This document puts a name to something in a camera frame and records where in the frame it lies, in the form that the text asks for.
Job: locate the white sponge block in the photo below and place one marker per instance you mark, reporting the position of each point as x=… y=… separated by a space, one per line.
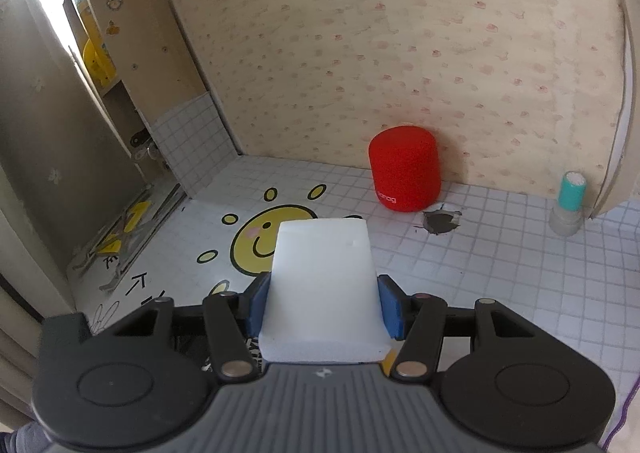
x=323 y=305

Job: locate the wooden cabinet left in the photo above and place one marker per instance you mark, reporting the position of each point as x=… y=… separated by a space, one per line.
x=158 y=71

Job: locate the yellow item in cabinet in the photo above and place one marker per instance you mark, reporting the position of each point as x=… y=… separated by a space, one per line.
x=99 y=65

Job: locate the red cylindrical speaker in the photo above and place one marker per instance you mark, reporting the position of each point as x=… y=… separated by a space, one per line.
x=405 y=168

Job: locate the white cloth purple trim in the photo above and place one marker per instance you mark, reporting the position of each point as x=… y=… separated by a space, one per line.
x=622 y=432

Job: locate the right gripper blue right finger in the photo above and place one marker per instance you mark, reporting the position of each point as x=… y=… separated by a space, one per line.
x=418 y=321

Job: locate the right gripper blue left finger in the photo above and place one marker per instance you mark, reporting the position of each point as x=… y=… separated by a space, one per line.
x=230 y=320

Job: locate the teal capped small bottle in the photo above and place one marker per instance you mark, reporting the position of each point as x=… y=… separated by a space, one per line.
x=566 y=214

